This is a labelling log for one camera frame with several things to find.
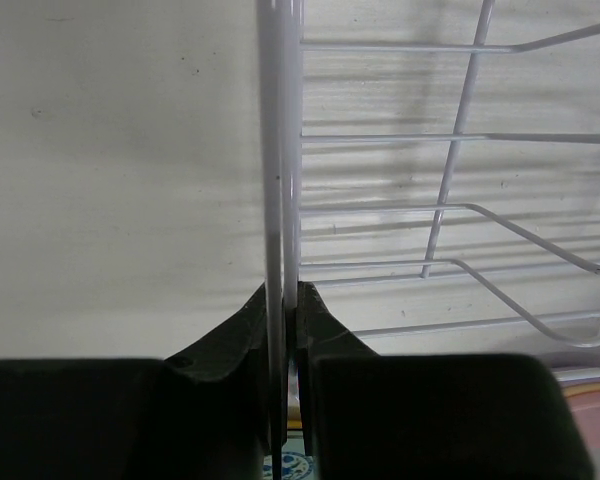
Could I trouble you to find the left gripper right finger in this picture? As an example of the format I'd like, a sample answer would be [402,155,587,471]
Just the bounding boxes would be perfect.
[296,282,595,479]

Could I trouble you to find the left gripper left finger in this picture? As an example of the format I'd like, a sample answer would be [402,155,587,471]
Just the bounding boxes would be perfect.
[0,289,272,479]

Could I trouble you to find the teal patterned small plate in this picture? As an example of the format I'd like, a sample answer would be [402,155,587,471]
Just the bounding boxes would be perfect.
[282,430,316,480]

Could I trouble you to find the pink plastic plate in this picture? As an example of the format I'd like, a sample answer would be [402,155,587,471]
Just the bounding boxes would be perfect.
[554,367,600,479]

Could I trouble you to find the white wire dish rack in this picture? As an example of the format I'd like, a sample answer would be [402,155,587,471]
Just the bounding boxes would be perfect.
[255,1,600,479]

